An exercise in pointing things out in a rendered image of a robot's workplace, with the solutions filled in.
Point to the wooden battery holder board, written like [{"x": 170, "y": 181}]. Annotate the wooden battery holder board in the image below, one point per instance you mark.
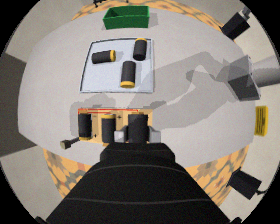
[{"x": 122, "y": 119}]

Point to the green open-top box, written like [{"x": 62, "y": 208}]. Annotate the green open-top box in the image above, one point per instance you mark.
[{"x": 133, "y": 16}]

